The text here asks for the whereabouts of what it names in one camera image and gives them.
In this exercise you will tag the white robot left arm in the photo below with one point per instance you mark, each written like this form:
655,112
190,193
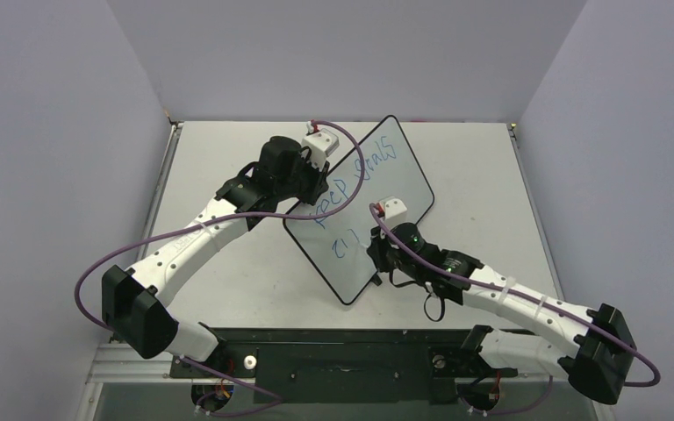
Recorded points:
135,300

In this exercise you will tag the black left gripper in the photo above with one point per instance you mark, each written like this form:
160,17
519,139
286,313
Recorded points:
319,179

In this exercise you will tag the white whiteboard black frame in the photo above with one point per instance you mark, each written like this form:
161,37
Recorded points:
334,234

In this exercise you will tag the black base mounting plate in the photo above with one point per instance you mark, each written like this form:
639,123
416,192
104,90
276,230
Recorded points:
355,366

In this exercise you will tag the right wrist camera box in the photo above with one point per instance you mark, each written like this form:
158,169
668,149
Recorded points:
392,212

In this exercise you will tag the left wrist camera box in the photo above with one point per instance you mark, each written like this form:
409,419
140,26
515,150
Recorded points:
320,144

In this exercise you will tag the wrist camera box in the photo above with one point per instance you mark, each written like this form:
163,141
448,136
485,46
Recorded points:
392,212
320,144

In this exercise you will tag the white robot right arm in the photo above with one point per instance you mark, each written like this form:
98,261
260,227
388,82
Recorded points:
592,349

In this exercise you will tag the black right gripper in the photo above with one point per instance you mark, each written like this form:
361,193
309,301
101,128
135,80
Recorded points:
377,253

